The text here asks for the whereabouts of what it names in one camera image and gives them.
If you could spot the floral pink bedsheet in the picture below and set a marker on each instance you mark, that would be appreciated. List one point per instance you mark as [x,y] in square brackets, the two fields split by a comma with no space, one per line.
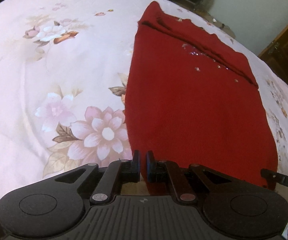
[58,67]

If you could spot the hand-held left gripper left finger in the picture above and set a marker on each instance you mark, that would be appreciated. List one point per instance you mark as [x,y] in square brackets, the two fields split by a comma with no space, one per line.
[138,161]

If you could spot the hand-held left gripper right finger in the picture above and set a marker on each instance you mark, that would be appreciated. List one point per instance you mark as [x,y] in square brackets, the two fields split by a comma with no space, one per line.
[148,161]

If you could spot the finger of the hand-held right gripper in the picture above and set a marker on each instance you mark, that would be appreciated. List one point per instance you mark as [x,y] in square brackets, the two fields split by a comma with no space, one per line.
[271,175]

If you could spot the red beaded sweater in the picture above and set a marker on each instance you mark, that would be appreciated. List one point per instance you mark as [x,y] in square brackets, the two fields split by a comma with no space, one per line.
[196,105]

